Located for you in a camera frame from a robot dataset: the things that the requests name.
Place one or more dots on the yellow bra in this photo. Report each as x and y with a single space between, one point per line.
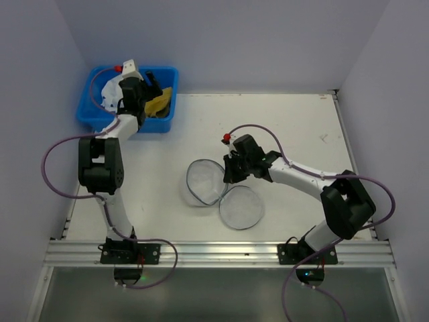
159 106

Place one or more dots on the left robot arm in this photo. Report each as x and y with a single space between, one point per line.
100 163

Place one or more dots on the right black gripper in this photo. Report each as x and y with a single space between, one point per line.
231 166

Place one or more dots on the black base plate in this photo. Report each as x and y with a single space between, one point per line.
293 251
127 252

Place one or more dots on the aluminium mounting rail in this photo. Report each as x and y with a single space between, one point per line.
235 254

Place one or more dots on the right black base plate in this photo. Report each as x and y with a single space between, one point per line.
293 251

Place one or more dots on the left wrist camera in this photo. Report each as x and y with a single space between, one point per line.
130 69

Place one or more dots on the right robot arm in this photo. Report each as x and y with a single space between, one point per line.
346 204

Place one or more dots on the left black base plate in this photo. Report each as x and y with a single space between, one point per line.
127 252

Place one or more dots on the white bra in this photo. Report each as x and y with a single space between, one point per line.
111 94

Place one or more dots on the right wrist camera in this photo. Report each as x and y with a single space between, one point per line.
228 140

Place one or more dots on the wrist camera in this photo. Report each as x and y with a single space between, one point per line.
228 140
130 69

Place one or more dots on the white mesh laundry bag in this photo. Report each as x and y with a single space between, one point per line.
240 208

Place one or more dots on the blue plastic bin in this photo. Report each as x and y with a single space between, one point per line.
88 112

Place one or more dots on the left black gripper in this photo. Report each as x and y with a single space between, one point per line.
147 87

